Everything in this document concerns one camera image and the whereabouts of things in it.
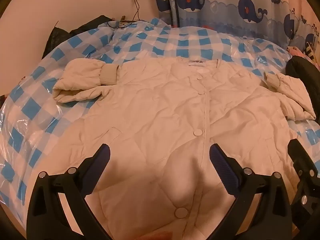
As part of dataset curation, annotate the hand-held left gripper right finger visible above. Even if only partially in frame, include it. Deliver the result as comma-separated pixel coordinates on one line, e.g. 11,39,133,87
209,144,294,240

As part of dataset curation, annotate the white quilted jacket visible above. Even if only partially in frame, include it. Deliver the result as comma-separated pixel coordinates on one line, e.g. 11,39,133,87
52,57,317,240

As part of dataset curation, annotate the black cable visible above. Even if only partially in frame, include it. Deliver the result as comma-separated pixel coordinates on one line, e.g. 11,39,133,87
107,0,142,28

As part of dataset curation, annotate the pink cloth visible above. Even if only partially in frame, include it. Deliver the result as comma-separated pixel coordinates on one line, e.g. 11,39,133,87
287,45,320,68

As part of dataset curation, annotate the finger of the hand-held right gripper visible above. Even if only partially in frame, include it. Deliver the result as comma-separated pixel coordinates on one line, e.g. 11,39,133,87
287,139,320,222

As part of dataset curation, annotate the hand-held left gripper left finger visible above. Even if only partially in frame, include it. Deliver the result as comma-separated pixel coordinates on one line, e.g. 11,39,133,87
27,144,111,240

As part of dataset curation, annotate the blue checkered plastic sheet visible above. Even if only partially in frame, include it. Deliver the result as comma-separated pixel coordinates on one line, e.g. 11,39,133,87
0,16,320,207

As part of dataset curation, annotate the black garment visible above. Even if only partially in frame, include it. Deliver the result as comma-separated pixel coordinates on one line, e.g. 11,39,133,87
285,55,320,108

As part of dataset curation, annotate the whale print curtain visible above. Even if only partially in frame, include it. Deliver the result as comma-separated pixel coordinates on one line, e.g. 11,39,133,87
154,0,320,53

